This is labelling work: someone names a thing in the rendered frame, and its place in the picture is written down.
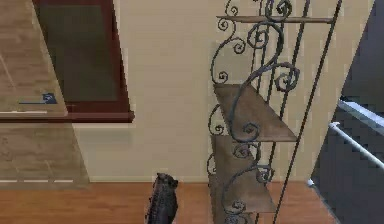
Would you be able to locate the black ribbed object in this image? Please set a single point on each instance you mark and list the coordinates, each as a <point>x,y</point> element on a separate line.
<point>163,200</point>

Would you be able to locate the wrought iron scroll shelf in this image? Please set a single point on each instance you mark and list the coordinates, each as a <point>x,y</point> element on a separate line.
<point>253,110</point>

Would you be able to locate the dark red framed window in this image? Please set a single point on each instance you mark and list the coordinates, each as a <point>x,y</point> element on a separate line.
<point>83,60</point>

